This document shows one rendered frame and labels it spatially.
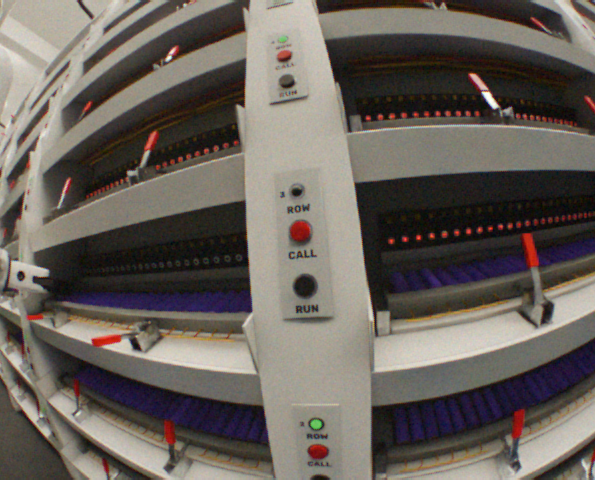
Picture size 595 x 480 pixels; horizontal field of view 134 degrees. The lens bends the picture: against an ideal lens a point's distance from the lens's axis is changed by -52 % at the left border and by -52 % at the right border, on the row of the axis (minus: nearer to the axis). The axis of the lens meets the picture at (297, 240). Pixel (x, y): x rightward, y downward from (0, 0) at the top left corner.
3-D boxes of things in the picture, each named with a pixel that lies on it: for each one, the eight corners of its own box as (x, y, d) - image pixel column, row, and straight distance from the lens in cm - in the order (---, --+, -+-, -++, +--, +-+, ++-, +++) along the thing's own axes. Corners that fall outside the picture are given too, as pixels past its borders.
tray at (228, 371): (270, 406, 27) (244, 326, 21) (36, 336, 74) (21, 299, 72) (304, 311, 42) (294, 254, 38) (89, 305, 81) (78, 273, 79)
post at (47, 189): (87, 490, 94) (126, -9, 138) (71, 476, 101) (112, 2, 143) (129, 465, 100) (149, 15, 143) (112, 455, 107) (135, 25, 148)
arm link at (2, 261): (0, 245, 57) (12, 250, 58) (-5, 249, 66) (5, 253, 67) (-6, 291, 57) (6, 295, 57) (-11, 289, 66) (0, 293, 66)
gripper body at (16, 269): (8, 250, 57) (52, 265, 60) (1, 254, 67) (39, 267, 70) (3, 291, 57) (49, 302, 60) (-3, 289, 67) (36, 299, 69)
